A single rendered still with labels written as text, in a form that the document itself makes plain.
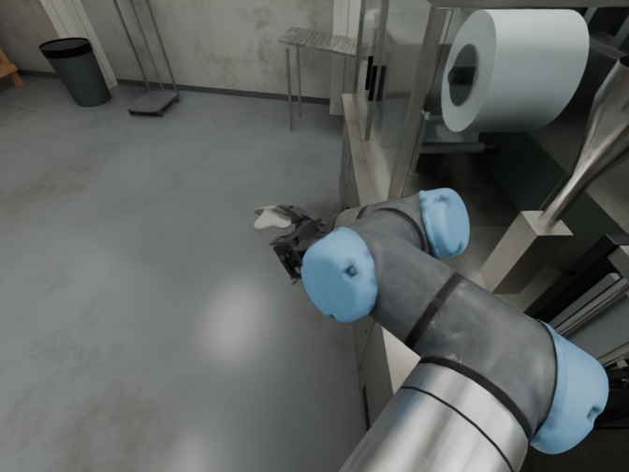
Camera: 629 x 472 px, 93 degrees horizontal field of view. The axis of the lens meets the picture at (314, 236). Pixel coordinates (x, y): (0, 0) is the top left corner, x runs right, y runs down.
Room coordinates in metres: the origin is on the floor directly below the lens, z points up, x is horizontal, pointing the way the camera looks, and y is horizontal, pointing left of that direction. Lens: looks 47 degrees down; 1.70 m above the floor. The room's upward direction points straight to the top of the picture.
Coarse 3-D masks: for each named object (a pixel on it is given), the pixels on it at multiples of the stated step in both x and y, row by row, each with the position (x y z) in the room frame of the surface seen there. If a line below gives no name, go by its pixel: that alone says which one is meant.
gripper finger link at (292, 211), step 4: (276, 208) 0.38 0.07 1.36; (280, 208) 0.38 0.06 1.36; (284, 208) 0.38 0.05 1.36; (288, 208) 0.37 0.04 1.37; (292, 208) 0.37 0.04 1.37; (296, 208) 0.37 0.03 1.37; (300, 208) 0.37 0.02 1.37; (280, 212) 0.37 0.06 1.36; (284, 212) 0.37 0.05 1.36; (288, 212) 0.37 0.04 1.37; (292, 212) 0.36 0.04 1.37; (296, 212) 0.36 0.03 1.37; (300, 212) 0.36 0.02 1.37; (304, 212) 0.36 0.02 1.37; (292, 216) 0.36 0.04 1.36; (296, 216) 0.35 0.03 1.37; (300, 216) 0.35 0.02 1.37; (304, 216) 0.35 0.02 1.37; (292, 220) 0.36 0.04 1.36; (296, 220) 0.35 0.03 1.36
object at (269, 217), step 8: (264, 208) 0.40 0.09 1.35; (272, 208) 0.39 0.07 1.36; (264, 216) 0.37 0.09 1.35; (272, 216) 0.37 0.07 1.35; (280, 216) 0.37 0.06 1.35; (288, 216) 0.36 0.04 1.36; (256, 224) 0.35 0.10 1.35; (264, 224) 0.35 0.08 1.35; (272, 224) 0.35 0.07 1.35; (280, 224) 0.35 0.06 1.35; (288, 224) 0.35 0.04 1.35
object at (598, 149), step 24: (600, 120) 0.53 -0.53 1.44; (624, 120) 0.50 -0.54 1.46; (600, 144) 0.52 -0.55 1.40; (624, 144) 0.49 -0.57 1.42; (576, 168) 0.54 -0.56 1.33; (600, 168) 0.51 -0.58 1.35; (576, 192) 0.52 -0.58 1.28; (528, 216) 0.56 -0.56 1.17; (552, 216) 0.53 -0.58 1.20; (504, 240) 0.57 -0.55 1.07; (528, 240) 0.51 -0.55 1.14; (552, 240) 0.50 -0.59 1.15; (504, 264) 0.52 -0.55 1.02; (528, 264) 0.50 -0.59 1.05; (504, 288) 0.50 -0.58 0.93
